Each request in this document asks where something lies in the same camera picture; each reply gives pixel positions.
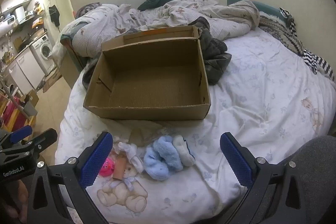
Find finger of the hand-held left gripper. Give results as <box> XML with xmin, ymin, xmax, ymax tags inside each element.
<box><xmin>10</xmin><ymin>125</ymin><xmax>33</xmax><ymax>145</ymax></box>
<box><xmin>24</xmin><ymin>128</ymin><xmax>58</xmax><ymax>159</ymax></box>

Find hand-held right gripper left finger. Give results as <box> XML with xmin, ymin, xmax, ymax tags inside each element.
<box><xmin>27</xmin><ymin>132</ymin><xmax>114</xmax><ymax>224</ymax></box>

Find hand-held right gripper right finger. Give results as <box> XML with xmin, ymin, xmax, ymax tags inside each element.
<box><xmin>220</xmin><ymin>132</ymin><xmax>315</xmax><ymax>224</ymax></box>

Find pink soft toy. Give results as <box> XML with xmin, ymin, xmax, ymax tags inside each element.
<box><xmin>99</xmin><ymin>157</ymin><xmax>116</xmax><ymax>177</ymax></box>

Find beige silicone pad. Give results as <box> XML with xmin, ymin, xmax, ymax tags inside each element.
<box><xmin>113</xmin><ymin>153</ymin><xmax>129</xmax><ymax>179</ymax></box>

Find beige scrunchie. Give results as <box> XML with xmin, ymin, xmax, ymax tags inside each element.
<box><xmin>117</xmin><ymin>141</ymin><xmax>139</xmax><ymax>159</ymax></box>

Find white fuzzy sock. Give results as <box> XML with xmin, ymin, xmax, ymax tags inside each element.
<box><xmin>173</xmin><ymin>135</ymin><xmax>196</xmax><ymax>167</ymax></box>

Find clear plastic bag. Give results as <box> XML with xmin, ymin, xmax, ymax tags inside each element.
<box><xmin>128</xmin><ymin>127</ymin><xmax>175</xmax><ymax>147</ymax></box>

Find light blue fuzzy sock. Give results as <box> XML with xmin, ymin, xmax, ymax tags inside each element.
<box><xmin>143</xmin><ymin>147</ymin><xmax>170</xmax><ymax>181</ymax></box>

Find blue fluffy plush toy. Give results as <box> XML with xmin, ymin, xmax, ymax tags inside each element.
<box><xmin>154</xmin><ymin>135</ymin><xmax>184</xmax><ymax>172</ymax></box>

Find brown cardboard box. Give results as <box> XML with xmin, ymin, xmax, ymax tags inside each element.
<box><xmin>83</xmin><ymin>38</ymin><xmax>211</xmax><ymax>121</ymax></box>

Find person's left hand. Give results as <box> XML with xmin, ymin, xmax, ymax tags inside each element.
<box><xmin>0</xmin><ymin>180</ymin><xmax>29</xmax><ymax>223</ymax></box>

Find colourful drying rack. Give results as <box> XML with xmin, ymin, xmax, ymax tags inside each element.
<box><xmin>0</xmin><ymin>93</ymin><xmax>36</xmax><ymax>132</ymax></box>

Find small cardboard floor box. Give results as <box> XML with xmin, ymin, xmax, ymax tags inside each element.
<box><xmin>20</xmin><ymin>90</ymin><xmax>40</xmax><ymax>109</ymax></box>

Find white printed bed sheet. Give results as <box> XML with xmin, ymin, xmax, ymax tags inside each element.
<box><xmin>55</xmin><ymin>30</ymin><xmax>336</xmax><ymax>224</ymax></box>

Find white floor cabinets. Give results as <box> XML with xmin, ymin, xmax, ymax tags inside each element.
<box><xmin>7</xmin><ymin>51</ymin><xmax>44</xmax><ymax>91</ymax></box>

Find beige wooden bedside cabinet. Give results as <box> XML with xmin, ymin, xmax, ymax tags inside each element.
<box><xmin>52</xmin><ymin>49</ymin><xmax>80</xmax><ymax>90</ymax></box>

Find white washing machine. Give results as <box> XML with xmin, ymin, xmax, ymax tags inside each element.
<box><xmin>29</xmin><ymin>34</ymin><xmax>57</xmax><ymax>76</ymax></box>

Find person's right leg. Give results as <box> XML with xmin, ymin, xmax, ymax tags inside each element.
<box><xmin>262</xmin><ymin>135</ymin><xmax>336</xmax><ymax>224</ymax></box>

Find white plastic bag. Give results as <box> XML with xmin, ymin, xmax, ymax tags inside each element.
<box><xmin>51</xmin><ymin>42</ymin><xmax>65</xmax><ymax>60</ymax></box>

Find dark camouflage garment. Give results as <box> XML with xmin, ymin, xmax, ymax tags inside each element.
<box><xmin>189</xmin><ymin>16</ymin><xmax>232</xmax><ymax>85</ymax></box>

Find black hanging garment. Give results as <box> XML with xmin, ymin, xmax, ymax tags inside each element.
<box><xmin>49</xmin><ymin>5</ymin><xmax>62</xmax><ymax>28</ymax></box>

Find black white striped cloth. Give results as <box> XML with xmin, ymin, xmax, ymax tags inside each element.
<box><xmin>278</xmin><ymin>7</ymin><xmax>296</xmax><ymax>28</ymax></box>
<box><xmin>301</xmin><ymin>49</ymin><xmax>336</xmax><ymax>78</ymax></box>

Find white checkered floral quilt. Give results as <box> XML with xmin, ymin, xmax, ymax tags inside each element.
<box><xmin>60</xmin><ymin>0</ymin><xmax>260</xmax><ymax>56</ymax></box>

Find grey patterned pillow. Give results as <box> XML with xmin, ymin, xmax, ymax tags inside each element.
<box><xmin>74</xmin><ymin>3</ymin><xmax>103</xmax><ymax>20</ymax></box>

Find patterned knit blanket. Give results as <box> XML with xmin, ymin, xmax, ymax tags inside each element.
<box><xmin>259</xmin><ymin>14</ymin><xmax>305</xmax><ymax>56</ymax></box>

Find cardboard box lid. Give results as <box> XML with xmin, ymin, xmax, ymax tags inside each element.
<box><xmin>101</xmin><ymin>25</ymin><xmax>201</xmax><ymax>51</ymax></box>

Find white wall cabinets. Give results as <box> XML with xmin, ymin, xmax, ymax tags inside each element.
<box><xmin>0</xmin><ymin>0</ymin><xmax>33</xmax><ymax>14</ymax></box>

